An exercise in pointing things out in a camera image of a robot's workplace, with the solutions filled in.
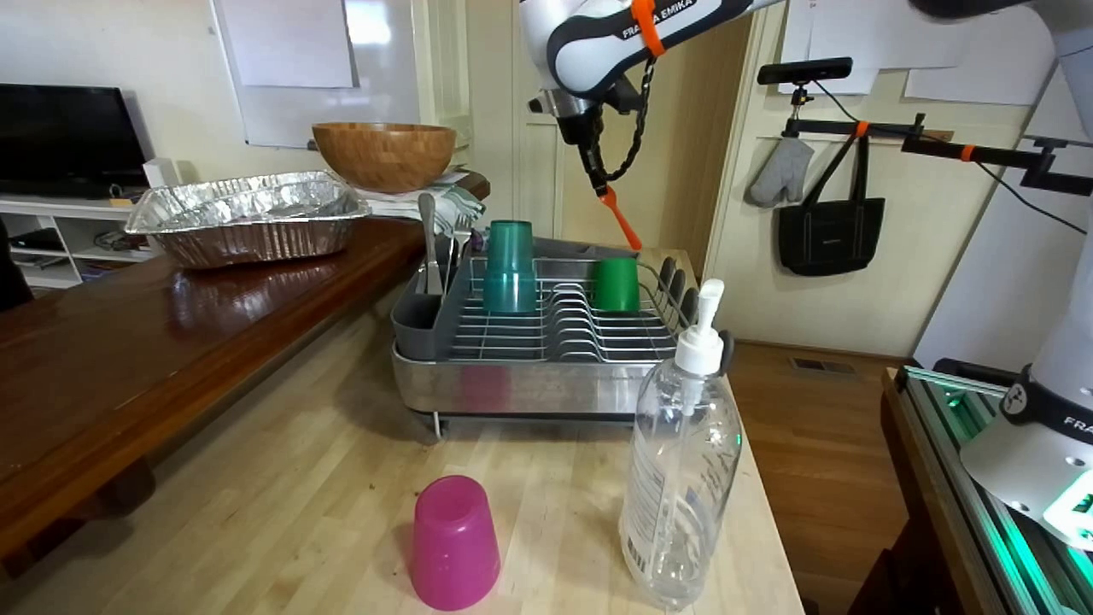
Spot wooden bowl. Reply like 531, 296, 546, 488
311, 121, 459, 195

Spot orange spoon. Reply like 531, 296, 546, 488
597, 185, 644, 254

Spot green plastic cup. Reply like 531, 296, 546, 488
592, 257, 641, 313

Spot silver fork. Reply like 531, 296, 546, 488
443, 229, 472, 293

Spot black tote bag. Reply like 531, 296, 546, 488
776, 135, 887, 278

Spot pink plastic cup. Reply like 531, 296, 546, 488
408, 475, 503, 612

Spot clear pump dispenser bottle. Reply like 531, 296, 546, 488
618, 278, 744, 612

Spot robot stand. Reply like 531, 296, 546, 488
880, 359, 1093, 615

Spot teal plastic cup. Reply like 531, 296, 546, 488
487, 220, 535, 276
482, 270, 538, 315

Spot whiteboard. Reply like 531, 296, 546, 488
210, 0, 423, 151

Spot white papers on wall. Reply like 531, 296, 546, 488
779, 0, 1056, 108

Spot silver spoon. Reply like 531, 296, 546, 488
416, 192, 446, 297

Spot grey cutlery holder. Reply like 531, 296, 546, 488
390, 249, 476, 362

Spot floor vent grille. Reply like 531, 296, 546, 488
789, 355, 857, 378

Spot grey oven mitt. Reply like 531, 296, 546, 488
744, 136, 815, 209

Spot pile of papers and cloth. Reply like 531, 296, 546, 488
352, 169, 488, 237

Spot black cable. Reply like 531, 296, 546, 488
813, 80, 1093, 237

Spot camera on mount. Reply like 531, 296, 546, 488
757, 56, 1093, 198

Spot dark wooden counter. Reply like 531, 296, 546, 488
0, 171, 493, 580

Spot aluminium foil tray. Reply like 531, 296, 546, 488
125, 170, 373, 271

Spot white low shelf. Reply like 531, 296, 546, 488
0, 195, 165, 291

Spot steel dish rack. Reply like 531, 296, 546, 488
390, 239, 735, 442

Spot black television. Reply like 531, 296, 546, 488
0, 83, 151, 201

